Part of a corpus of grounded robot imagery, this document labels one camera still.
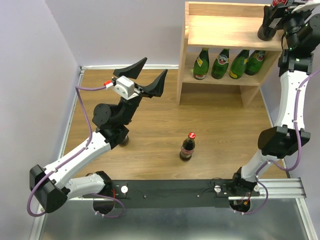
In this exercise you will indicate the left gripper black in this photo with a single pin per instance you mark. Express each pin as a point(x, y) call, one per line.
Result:
point(155, 89)

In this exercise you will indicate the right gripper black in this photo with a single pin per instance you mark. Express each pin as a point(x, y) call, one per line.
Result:
point(280, 12)

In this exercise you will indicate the cola bottle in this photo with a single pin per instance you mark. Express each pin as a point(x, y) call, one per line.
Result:
point(267, 35)
point(188, 147)
point(125, 141)

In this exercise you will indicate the green bottle red-blue label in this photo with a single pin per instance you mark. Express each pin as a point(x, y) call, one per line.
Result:
point(255, 62)

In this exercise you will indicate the green bottle yellow label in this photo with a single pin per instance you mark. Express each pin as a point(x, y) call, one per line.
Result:
point(239, 64)

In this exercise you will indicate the wooden two-tier shelf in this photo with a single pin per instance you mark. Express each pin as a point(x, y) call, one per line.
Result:
point(225, 25)

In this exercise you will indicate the green bottle red-white label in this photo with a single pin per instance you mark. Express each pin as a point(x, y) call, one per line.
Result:
point(220, 64)

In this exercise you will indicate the cola bottle front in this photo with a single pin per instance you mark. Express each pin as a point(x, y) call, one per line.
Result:
point(188, 147)

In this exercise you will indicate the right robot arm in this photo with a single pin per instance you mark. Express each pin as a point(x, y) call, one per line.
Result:
point(301, 31)

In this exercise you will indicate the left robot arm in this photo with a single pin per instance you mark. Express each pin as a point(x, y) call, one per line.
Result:
point(54, 184)

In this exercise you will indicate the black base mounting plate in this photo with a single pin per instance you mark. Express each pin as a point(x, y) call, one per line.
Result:
point(188, 193)

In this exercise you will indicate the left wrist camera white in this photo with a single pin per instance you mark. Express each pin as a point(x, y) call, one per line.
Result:
point(125, 88)

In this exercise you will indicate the aluminium frame rail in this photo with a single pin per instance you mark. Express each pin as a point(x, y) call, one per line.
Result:
point(268, 189)

